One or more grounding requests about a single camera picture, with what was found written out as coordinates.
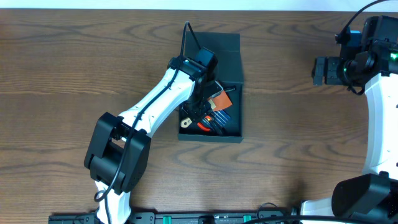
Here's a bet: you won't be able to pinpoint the small claw hammer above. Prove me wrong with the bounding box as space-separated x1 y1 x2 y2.
223 86 236 93

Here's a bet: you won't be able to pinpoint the right black cable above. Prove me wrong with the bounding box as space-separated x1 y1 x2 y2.
341 0 389 35

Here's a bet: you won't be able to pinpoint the left black cable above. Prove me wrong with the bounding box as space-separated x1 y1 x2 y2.
94 21 202 224

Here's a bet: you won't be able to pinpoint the dark green box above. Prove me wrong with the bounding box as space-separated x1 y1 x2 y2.
178 32 244 143

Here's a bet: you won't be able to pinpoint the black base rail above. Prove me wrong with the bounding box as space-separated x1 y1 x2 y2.
48 210 287 224

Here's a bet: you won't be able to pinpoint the black yellow screwdriver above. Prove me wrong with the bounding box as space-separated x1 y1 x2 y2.
211 123 224 136

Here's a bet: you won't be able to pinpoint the orange scraper wooden handle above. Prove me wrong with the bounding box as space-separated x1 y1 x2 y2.
180 90 233 129

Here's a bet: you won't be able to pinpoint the blue precision screwdriver set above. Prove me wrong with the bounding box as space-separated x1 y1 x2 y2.
212 110 231 127

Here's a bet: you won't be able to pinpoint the black cable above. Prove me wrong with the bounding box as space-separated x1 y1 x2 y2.
341 0 389 35
94 21 202 224

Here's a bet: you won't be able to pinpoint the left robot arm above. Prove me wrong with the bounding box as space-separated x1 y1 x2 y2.
84 47 218 223

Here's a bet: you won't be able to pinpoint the red black pliers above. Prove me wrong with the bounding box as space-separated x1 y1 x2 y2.
197 115 213 132

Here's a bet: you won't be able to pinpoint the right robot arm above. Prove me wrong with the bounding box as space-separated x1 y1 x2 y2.
299 16 397 223

